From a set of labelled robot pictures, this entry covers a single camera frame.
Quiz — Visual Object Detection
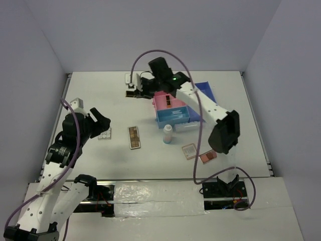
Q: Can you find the black gold lipstick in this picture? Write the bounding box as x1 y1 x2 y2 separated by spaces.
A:
125 90 137 98
166 95 172 108

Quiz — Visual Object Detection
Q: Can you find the silver white pan palette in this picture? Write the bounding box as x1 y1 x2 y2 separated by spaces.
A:
97 127 111 140

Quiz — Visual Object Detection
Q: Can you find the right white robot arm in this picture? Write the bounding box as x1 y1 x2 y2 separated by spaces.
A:
126 57 240 155

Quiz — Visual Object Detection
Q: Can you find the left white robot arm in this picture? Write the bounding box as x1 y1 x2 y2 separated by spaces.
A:
4 107 111 240

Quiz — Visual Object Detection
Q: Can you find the pink blue purple organizer tray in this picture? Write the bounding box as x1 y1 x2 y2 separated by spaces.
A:
151 80 218 130

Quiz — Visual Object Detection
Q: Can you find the long brown eyeshadow palette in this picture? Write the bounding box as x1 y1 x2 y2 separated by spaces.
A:
128 126 141 150

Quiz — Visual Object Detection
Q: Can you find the upright white pastel bottle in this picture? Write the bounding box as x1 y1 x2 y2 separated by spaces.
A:
163 125 173 144

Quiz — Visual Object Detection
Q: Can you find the lying white spray bottle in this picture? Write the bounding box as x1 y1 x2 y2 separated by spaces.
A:
174 121 200 133

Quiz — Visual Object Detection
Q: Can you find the pink compact label up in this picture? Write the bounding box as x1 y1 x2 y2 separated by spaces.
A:
182 143 197 160

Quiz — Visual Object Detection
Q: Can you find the pink blush palette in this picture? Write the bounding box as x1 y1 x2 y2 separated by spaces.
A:
199 150 217 164

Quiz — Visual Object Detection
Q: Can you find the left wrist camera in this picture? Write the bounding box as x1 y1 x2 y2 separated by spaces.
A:
70 98 84 112

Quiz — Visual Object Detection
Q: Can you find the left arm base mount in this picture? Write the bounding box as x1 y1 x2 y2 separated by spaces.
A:
73 184 115 217

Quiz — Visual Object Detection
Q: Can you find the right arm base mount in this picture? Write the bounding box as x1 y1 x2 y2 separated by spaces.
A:
199 176 249 210

